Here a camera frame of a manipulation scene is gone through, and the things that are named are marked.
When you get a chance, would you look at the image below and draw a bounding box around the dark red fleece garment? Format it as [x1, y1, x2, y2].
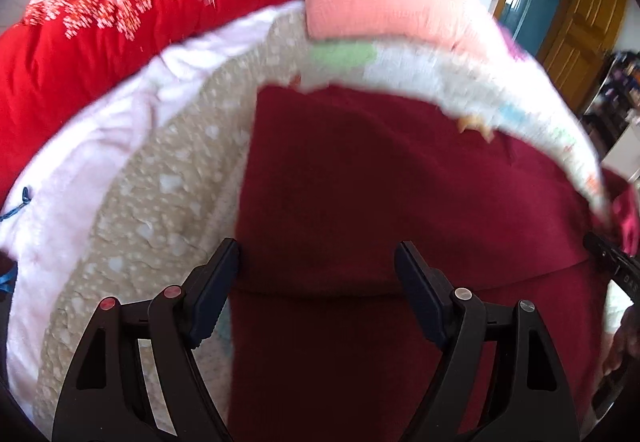
[228, 85, 639, 441]

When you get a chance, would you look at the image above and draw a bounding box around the person's right hand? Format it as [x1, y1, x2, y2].
[602, 304, 640, 376]

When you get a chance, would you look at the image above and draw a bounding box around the cluttered shelf rack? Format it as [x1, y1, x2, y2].
[580, 50, 639, 182]

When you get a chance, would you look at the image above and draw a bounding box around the beige heart-patterned quilt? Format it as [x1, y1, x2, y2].
[34, 12, 608, 433]

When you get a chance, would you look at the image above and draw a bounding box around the pale pink fleece blanket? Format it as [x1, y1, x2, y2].
[1, 1, 304, 410]

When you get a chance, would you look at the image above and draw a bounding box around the red floral quilt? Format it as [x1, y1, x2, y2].
[1, 0, 293, 195]

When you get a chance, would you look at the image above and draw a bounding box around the blue cord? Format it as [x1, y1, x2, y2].
[0, 186, 35, 295]

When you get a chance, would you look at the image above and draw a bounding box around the pink corduroy pillow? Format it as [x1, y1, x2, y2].
[305, 0, 512, 59]

